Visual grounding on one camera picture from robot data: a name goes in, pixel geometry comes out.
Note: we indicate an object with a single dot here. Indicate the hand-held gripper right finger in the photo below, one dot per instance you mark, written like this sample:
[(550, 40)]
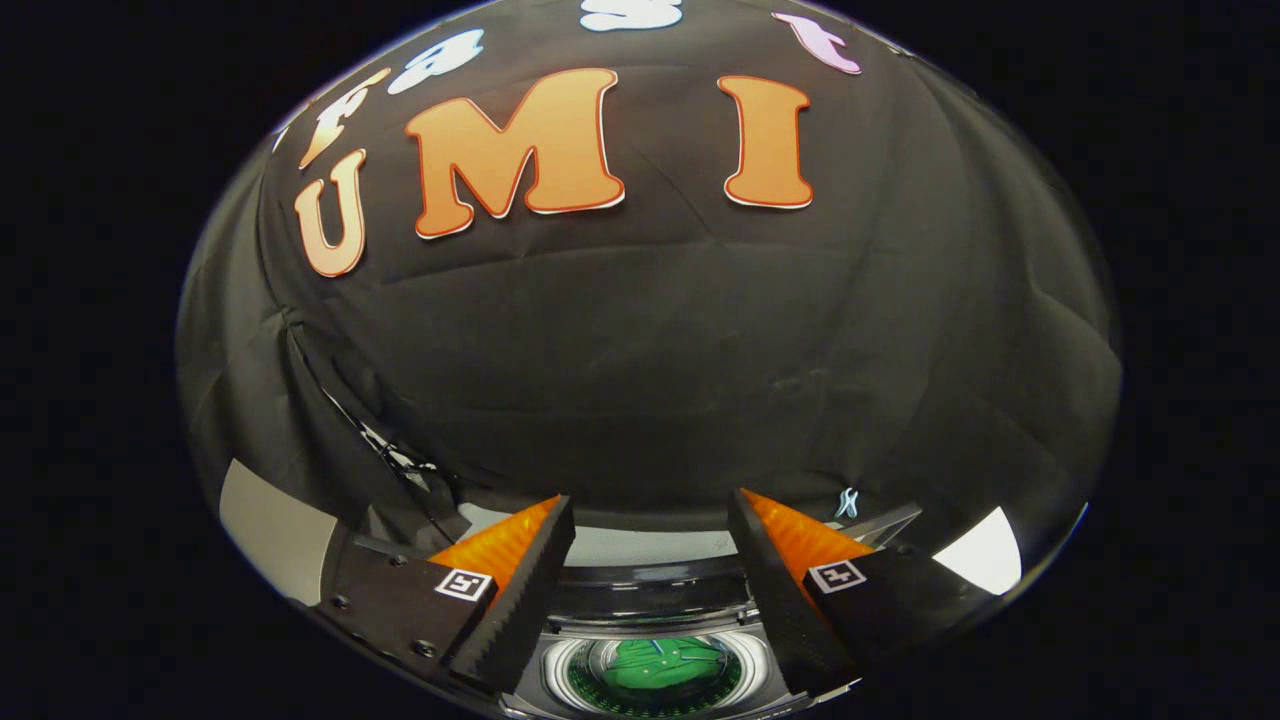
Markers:
[(780, 600)]

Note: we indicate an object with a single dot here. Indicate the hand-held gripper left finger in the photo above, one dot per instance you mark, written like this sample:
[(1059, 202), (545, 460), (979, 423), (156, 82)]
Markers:
[(535, 590)]

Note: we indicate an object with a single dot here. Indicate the green knit garment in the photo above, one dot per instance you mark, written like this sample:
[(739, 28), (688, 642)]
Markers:
[(650, 665)]

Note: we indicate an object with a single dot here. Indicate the light blue clip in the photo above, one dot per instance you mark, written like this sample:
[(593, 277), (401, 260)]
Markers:
[(847, 502)]

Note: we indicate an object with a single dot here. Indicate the black backdrop cloth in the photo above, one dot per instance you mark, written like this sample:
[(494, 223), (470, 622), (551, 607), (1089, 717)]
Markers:
[(650, 350)]

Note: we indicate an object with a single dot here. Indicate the taupe box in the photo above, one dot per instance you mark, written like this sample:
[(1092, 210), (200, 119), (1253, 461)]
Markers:
[(270, 530)]

